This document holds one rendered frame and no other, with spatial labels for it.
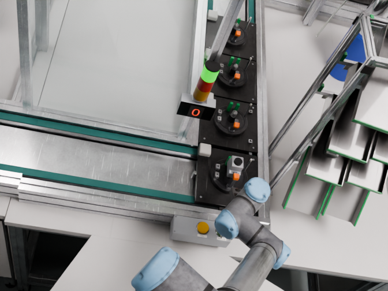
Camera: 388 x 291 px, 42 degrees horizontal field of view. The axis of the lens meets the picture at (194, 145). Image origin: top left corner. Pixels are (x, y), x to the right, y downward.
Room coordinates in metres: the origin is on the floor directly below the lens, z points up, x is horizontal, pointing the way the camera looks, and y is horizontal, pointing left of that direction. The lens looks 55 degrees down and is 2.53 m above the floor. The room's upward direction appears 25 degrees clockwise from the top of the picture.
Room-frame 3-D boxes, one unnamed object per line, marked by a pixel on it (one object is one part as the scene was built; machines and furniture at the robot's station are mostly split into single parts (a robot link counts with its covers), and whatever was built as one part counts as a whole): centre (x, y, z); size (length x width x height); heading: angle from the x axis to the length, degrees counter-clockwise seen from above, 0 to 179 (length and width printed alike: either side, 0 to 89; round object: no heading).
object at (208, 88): (1.10, 0.05, 1.34); 0.05 x 0.05 x 0.05
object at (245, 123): (1.29, -0.09, 1.01); 0.24 x 0.24 x 0.13; 17
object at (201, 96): (1.10, 0.05, 1.29); 0.05 x 0.05 x 0.05
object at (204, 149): (1.11, -0.04, 0.97); 0.05 x 0.05 x 0.04; 17
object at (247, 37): (1.75, 0.05, 1.01); 0.24 x 0.24 x 0.13; 17
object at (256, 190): (0.81, -0.22, 1.29); 0.09 x 0.08 x 0.11; 162
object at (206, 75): (1.10, 0.05, 1.39); 0.05 x 0.05 x 0.05
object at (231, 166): (1.05, -0.16, 1.06); 0.08 x 0.04 x 0.07; 17
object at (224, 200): (1.04, -0.17, 0.96); 0.24 x 0.24 x 0.02; 17
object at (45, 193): (0.81, 0.05, 0.91); 0.89 x 0.06 x 0.11; 107
